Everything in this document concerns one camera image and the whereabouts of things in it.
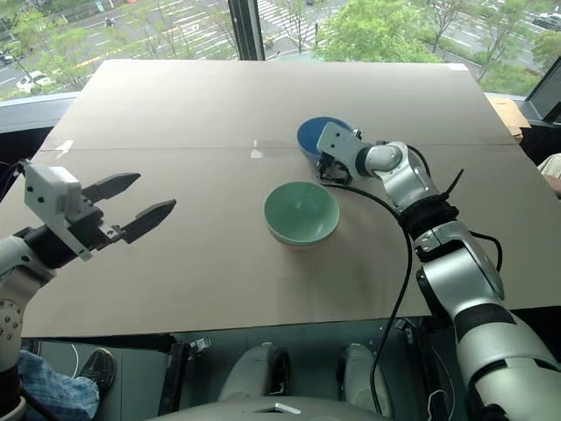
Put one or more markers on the brown cardboard box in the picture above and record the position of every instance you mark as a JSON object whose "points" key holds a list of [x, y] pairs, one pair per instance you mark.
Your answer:
{"points": [[508, 114]]}

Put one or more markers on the brown cardboard table cover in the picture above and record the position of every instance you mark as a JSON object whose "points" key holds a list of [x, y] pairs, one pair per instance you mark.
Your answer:
{"points": [[175, 109]]}

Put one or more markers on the green bowl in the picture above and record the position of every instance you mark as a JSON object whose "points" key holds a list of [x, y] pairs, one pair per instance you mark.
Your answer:
{"points": [[302, 210]]}

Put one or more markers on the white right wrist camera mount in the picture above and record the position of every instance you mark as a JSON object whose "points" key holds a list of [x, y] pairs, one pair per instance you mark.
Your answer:
{"points": [[339, 142]]}

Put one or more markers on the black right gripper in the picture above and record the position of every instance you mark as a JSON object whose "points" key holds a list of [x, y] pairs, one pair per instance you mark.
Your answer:
{"points": [[334, 173]]}

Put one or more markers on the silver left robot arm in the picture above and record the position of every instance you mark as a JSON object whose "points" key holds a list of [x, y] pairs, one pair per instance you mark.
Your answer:
{"points": [[13, 272]]}

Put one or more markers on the clear tape strip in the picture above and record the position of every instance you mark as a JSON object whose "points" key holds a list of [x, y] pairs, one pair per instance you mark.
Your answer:
{"points": [[63, 146], [256, 151]]}

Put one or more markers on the black window frame post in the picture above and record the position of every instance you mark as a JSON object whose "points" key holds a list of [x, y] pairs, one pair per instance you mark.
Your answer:
{"points": [[247, 26]]}

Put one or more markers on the grey robot leg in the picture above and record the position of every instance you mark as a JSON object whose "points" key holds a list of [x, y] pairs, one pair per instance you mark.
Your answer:
{"points": [[250, 373], [357, 373]]}

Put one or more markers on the bystander in light clothing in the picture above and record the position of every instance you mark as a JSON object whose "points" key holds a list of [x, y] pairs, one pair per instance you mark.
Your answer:
{"points": [[553, 173]]}

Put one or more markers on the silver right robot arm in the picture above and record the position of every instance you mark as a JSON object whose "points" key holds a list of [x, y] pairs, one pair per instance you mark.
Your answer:
{"points": [[460, 263]]}

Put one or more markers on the black table leg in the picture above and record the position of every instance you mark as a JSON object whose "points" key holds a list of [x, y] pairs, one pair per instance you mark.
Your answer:
{"points": [[175, 377]]}

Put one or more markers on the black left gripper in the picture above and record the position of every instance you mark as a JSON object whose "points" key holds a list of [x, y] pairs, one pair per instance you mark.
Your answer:
{"points": [[90, 228]]}

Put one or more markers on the black shoe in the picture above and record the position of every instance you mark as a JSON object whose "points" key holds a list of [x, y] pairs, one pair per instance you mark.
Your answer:
{"points": [[98, 366]]}

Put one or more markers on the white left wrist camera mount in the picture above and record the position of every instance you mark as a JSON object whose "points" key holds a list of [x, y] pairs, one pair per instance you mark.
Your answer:
{"points": [[46, 193]]}

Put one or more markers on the blue plaid trouser leg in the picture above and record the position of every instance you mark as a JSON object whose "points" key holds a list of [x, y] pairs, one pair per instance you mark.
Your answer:
{"points": [[52, 390]]}

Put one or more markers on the blue bowl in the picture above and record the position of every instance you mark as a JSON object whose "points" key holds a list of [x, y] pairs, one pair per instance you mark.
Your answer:
{"points": [[309, 133]]}

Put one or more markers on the dark monitor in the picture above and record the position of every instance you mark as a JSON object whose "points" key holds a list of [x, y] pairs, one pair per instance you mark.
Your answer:
{"points": [[548, 92]]}

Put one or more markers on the black zip tie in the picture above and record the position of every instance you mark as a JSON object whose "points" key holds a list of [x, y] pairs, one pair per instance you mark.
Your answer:
{"points": [[455, 182]]}

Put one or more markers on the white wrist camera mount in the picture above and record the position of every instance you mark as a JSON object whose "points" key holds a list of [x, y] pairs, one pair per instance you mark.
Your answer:
{"points": [[46, 193], [339, 142]]}

